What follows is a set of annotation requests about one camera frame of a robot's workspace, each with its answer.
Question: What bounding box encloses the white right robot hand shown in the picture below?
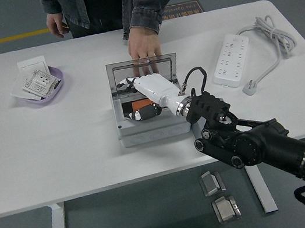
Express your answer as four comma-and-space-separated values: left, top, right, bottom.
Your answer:
114, 69, 188, 125

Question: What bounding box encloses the person's right hand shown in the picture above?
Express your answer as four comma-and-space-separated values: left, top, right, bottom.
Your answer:
45, 10, 72, 41

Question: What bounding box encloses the person's left hand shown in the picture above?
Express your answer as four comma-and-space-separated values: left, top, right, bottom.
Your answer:
125, 23, 166, 78

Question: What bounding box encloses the orange cylinder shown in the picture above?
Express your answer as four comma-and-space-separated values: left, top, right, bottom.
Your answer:
129, 95, 170, 115

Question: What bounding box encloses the grey junction box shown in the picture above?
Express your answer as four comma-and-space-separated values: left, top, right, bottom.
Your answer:
104, 51, 197, 150

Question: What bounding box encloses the person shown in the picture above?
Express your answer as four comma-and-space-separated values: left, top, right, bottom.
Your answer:
39, 0, 204, 92

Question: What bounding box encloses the white patterned socket panel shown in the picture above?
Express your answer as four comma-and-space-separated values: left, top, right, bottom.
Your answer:
19, 65, 63, 102

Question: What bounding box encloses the white flat panel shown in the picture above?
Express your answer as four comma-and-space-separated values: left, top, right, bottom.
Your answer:
6, 69, 43, 106

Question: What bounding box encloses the purple plastic tray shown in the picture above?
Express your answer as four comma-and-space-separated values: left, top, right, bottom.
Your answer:
13, 63, 69, 110

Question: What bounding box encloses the white power strip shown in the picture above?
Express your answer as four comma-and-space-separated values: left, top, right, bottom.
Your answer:
205, 29, 258, 92

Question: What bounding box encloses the small metal clamp block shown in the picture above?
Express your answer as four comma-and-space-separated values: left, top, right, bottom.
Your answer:
197, 168, 228, 198
211, 193, 243, 225

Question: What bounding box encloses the plain white switch plate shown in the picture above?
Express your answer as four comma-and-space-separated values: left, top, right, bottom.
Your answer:
16, 55, 51, 79

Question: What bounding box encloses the white power cord with plug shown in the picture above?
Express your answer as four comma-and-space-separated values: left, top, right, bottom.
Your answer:
229, 10, 305, 97

